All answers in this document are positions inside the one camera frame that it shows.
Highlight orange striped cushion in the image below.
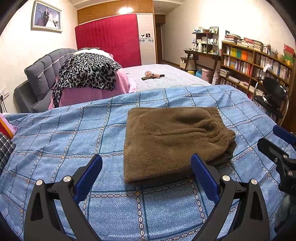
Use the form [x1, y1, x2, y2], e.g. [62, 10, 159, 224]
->
[0, 113, 18, 140]

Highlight wooden desk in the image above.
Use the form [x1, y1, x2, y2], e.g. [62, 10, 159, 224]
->
[184, 49, 221, 83]

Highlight wooden bookshelf with books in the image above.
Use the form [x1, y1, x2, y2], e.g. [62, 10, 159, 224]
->
[219, 32, 295, 96]

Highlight brown fleece pants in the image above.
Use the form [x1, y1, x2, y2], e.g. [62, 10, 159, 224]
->
[123, 107, 237, 183]

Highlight pink quilt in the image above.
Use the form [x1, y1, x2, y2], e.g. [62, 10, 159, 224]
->
[48, 48, 138, 110]

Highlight leopard print blanket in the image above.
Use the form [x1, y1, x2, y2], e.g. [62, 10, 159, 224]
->
[52, 53, 122, 108]

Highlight small desktop shelf unit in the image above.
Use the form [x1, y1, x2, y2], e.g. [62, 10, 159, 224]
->
[192, 27, 219, 55]

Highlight framed wedding photo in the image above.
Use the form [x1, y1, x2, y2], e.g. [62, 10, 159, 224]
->
[31, 1, 62, 33]

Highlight hair dryer on bed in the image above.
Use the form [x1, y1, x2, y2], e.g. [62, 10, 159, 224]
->
[142, 71, 165, 80]

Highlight white bed sheet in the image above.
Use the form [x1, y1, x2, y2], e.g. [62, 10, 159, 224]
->
[117, 64, 210, 93]

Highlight wooden overhead cabinets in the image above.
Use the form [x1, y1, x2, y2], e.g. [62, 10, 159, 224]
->
[77, 0, 154, 25]

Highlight pink waste bin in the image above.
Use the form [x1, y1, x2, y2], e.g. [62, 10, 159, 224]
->
[201, 68, 212, 82]

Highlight right gloved hand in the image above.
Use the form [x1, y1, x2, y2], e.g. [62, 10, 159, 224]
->
[273, 194, 295, 240]

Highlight wall power socket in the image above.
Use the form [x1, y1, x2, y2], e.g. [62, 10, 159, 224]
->
[0, 86, 10, 99]

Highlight plaid pillow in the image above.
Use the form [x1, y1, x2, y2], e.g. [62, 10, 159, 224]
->
[0, 133, 16, 174]

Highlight black office chair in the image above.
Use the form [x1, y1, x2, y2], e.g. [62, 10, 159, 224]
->
[251, 76, 290, 126]

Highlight red upright mattress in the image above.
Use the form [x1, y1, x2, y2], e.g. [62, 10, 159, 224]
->
[75, 14, 142, 68]

